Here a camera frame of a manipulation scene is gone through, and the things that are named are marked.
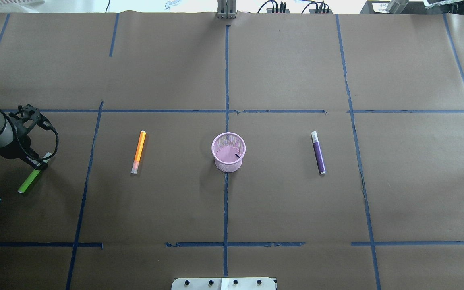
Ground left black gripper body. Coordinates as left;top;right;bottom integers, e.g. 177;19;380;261
2;137;35;162

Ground green highlighter pen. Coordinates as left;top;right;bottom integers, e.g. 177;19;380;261
18;152;53;194

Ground orange highlighter pen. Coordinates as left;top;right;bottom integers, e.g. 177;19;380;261
131;130;147;174

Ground purple highlighter pen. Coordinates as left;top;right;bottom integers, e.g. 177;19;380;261
311;131;327;175

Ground pink mesh pen holder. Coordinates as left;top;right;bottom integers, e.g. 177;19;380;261
211;132;247;173

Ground left black camera cable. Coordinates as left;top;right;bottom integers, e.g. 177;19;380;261
14;117;59;164

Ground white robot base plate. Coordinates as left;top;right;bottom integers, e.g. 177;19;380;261
171;277;278;290

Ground aluminium frame post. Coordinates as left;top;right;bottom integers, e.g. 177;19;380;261
217;0;237;19

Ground black cables on table edge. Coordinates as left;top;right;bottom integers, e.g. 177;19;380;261
256;0;331;15

